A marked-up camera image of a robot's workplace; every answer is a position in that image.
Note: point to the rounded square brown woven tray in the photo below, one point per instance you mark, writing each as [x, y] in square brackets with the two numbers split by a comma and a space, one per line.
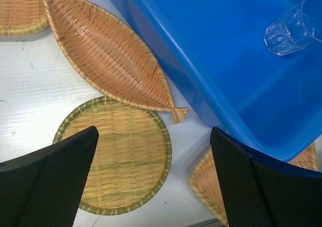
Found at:
[22, 17]

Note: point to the blue plastic bin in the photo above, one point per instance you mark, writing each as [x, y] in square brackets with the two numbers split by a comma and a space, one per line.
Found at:
[214, 52]

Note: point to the round bamboo tray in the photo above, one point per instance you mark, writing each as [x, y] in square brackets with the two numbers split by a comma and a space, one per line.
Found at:
[132, 158]

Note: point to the triangular brown woven basket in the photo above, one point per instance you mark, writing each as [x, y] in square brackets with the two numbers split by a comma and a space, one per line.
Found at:
[204, 181]

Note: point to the fish-shaped brown woven basket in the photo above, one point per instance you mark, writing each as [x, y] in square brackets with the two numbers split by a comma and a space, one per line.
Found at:
[110, 56]

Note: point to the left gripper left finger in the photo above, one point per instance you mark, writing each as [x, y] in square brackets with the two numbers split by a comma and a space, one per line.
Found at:
[44, 188]

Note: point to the clear drinking glass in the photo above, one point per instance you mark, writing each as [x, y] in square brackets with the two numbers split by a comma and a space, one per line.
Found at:
[298, 29]

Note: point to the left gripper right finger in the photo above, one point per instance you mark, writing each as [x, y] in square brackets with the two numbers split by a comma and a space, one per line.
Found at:
[259, 190]

